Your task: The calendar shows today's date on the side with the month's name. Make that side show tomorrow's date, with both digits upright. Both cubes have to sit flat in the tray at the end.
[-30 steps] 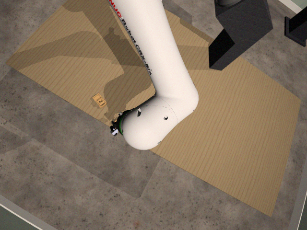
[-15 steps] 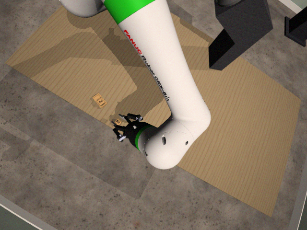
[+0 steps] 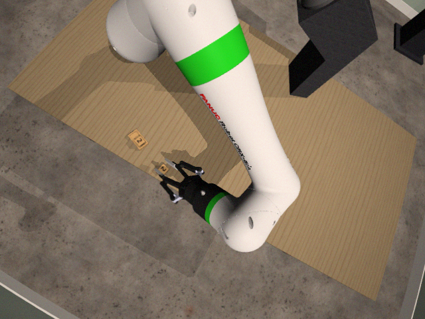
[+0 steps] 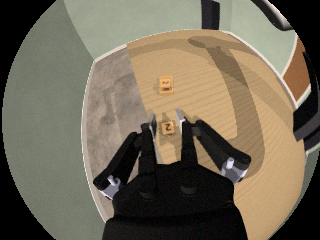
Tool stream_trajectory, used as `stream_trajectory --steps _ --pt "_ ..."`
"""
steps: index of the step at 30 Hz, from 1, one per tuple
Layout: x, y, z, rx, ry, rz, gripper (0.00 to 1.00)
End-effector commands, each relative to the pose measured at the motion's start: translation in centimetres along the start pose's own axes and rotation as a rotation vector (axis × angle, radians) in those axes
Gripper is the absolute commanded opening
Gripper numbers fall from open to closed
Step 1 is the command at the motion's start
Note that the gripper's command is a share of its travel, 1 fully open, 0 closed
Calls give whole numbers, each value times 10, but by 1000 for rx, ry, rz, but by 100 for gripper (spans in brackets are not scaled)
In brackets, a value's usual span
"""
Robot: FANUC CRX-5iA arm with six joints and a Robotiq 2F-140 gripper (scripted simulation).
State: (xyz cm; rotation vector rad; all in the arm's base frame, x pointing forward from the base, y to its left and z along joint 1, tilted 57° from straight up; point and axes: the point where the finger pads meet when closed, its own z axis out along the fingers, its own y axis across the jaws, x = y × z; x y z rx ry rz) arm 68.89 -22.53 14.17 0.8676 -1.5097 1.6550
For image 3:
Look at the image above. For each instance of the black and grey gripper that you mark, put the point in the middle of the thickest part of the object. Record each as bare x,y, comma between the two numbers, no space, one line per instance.
188,187

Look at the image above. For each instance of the tan cube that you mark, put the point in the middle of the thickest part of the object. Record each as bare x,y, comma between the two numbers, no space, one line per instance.
140,141
163,169

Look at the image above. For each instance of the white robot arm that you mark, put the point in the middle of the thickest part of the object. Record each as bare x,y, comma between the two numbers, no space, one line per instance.
205,40

